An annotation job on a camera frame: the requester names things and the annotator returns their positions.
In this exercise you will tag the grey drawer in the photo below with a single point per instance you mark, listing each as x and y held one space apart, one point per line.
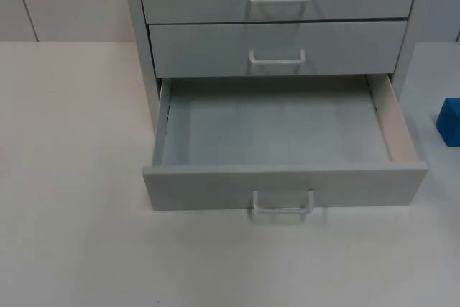
280 141

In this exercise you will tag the grey chest of drawers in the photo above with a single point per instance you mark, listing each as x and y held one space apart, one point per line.
273 16

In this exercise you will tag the blue cube block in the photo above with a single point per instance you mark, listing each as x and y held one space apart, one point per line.
449 122

